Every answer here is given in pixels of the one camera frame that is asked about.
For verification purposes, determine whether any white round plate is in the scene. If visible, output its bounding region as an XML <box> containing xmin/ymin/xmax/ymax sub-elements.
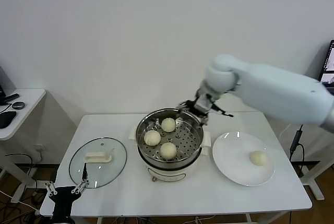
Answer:
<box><xmin>211</xmin><ymin>131</ymin><xmax>276</xmax><ymax>187</ymax></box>

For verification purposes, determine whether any glass lid with cream handle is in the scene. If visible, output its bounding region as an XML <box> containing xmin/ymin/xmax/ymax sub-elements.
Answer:
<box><xmin>68</xmin><ymin>137</ymin><xmax>128</xmax><ymax>189</ymax></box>

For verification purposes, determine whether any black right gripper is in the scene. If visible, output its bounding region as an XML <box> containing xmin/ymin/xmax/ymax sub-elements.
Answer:
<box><xmin>177</xmin><ymin>98</ymin><xmax>234</xmax><ymax>126</ymax></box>

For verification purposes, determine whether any black power cable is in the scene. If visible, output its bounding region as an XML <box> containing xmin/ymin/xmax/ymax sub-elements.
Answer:
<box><xmin>289</xmin><ymin>124</ymin><xmax>306</xmax><ymax>162</ymax></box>

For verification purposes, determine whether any stainless steel steamer basket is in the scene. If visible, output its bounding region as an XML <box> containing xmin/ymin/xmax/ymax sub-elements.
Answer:
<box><xmin>127</xmin><ymin>108</ymin><xmax>211</xmax><ymax>163</ymax></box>

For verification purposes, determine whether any black laptop with image windows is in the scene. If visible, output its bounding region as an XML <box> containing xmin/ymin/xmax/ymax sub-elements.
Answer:
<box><xmin>318</xmin><ymin>40</ymin><xmax>334</xmax><ymax>88</ymax></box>

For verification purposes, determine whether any thin white cable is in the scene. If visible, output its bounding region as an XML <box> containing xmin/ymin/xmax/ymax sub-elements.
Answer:
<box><xmin>194</xmin><ymin>215</ymin><xmax>217</xmax><ymax>224</ymax></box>

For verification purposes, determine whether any black laptop dark screen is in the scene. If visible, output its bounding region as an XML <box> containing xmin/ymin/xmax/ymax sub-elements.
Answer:
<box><xmin>0</xmin><ymin>84</ymin><xmax>20</xmax><ymax>105</ymax></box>

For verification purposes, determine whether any cream electric cooker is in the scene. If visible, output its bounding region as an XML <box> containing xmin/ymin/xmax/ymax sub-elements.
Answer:
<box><xmin>137</xmin><ymin>140</ymin><xmax>210</xmax><ymax>183</ymax></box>

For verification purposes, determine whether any black floor cable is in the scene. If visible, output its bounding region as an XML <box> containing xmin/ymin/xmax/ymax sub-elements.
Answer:
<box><xmin>4</xmin><ymin>153</ymin><xmax>62</xmax><ymax>169</ymax></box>

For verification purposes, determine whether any white steamed baozi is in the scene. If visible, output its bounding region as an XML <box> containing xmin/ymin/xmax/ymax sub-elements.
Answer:
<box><xmin>161</xmin><ymin>117</ymin><xmax>176</xmax><ymax>133</ymax></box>
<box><xmin>249</xmin><ymin>150</ymin><xmax>268</xmax><ymax>167</ymax></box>
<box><xmin>144</xmin><ymin>131</ymin><xmax>161</xmax><ymax>147</ymax></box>
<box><xmin>159</xmin><ymin>142</ymin><xmax>177</xmax><ymax>160</ymax></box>

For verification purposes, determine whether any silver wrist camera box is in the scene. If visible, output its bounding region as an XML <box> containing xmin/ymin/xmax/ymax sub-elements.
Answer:
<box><xmin>195</xmin><ymin>95</ymin><xmax>211</xmax><ymax>117</ymax></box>

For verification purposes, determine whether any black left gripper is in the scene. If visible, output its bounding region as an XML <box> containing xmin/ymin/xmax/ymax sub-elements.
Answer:
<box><xmin>44</xmin><ymin>163</ymin><xmax>91</xmax><ymax>217</ymax></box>

